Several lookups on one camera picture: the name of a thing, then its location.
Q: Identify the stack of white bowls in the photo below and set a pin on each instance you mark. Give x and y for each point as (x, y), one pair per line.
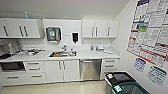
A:
(100, 48)

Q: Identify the stainless steel dishwasher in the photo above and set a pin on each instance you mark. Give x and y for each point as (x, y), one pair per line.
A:
(90, 70)

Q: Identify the dish soap bottle yellow cap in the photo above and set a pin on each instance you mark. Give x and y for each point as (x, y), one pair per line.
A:
(92, 48)

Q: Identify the black soap dispenser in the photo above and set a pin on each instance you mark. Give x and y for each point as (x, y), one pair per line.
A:
(75, 37)

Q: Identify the chrome sink faucet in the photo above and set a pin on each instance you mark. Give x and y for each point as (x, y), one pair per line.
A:
(64, 48)

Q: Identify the stainless steel sink basin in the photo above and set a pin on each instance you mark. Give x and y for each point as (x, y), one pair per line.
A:
(61, 54)

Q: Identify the white two-door sink cabinet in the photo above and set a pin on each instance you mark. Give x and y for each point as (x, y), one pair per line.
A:
(61, 70)

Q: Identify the narrow white drawer unit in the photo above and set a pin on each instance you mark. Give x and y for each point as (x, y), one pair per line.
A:
(110, 68)

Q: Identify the steel paper towel dispenser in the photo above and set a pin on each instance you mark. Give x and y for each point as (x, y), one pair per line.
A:
(53, 34)

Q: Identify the teal bottle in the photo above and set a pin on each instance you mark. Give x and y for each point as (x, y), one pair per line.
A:
(26, 15)

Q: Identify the black built-in microwave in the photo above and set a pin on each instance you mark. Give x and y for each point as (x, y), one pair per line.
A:
(11, 66)

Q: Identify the black coffee machine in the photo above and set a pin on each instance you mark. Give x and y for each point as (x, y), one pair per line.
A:
(5, 50)

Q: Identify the white wall cabinet four doors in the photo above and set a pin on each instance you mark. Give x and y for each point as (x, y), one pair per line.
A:
(20, 28)

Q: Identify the large colourful wall poster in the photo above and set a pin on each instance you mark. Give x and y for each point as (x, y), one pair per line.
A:
(150, 30)

